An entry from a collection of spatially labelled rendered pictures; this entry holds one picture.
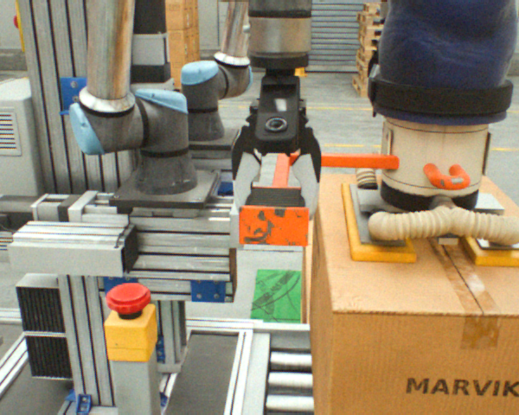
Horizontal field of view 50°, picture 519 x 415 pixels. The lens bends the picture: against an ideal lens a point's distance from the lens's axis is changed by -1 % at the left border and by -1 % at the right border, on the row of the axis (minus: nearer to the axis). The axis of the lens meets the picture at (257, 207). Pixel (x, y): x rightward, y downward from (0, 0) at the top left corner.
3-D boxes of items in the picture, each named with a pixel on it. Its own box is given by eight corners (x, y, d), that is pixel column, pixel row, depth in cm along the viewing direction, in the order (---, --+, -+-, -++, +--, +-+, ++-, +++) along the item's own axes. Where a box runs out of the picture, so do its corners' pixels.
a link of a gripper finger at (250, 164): (246, 205, 78) (271, 146, 75) (242, 221, 73) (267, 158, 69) (226, 197, 78) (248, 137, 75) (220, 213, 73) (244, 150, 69)
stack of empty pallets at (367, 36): (434, 98, 813) (445, 3, 765) (358, 97, 821) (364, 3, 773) (417, 84, 932) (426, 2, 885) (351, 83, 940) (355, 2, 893)
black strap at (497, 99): (530, 118, 83) (535, 91, 82) (375, 114, 85) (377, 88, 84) (486, 92, 104) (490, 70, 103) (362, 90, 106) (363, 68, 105)
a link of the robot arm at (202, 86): (173, 105, 178) (171, 62, 173) (202, 99, 188) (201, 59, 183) (201, 111, 171) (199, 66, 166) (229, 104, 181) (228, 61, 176)
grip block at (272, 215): (308, 246, 69) (309, 209, 67) (239, 244, 70) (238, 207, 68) (308, 220, 77) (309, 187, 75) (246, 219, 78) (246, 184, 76)
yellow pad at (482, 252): (540, 269, 86) (546, 240, 84) (474, 266, 87) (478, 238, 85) (478, 194, 118) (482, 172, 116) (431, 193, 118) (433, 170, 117)
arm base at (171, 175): (127, 194, 130) (124, 153, 127) (144, 174, 144) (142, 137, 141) (191, 195, 129) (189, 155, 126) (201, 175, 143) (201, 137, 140)
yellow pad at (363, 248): (415, 264, 88) (419, 235, 86) (351, 262, 88) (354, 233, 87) (387, 192, 119) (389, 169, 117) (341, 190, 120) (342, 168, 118)
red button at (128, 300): (145, 326, 86) (144, 303, 85) (101, 324, 87) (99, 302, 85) (156, 303, 93) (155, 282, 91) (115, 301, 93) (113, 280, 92)
